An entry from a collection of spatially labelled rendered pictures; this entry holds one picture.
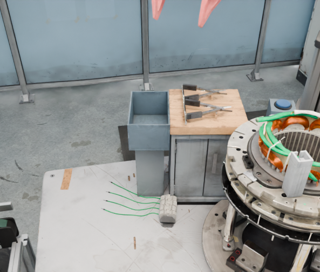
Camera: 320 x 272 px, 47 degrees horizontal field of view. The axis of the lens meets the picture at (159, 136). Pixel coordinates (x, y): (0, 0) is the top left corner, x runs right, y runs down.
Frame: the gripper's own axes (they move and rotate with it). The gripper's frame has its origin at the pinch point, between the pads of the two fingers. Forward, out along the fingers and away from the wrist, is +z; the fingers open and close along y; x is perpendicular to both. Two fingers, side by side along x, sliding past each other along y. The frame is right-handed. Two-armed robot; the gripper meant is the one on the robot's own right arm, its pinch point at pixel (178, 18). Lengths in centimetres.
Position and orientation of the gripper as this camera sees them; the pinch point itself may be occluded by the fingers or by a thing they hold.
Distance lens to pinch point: 65.3
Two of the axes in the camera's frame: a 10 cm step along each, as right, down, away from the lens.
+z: -2.3, 9.6, 1.5
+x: 3.9, -0.5, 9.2
